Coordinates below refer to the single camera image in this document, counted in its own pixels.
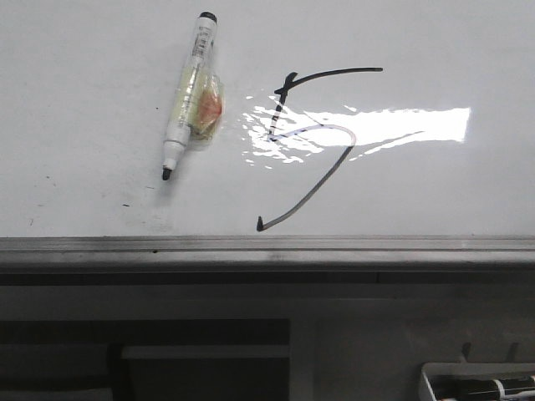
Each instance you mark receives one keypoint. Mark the dark cabinet panel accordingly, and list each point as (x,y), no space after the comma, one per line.
(146,360)

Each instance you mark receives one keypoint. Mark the white marker tray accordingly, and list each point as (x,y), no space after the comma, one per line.
(434,373)

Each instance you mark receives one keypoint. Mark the black marker in tray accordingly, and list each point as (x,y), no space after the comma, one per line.
(485,389)

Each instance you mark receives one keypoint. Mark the white taped whiteboard marker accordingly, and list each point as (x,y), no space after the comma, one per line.
(199,100)

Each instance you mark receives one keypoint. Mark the white whiteboard with metal frame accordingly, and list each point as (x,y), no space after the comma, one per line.
(352,132)

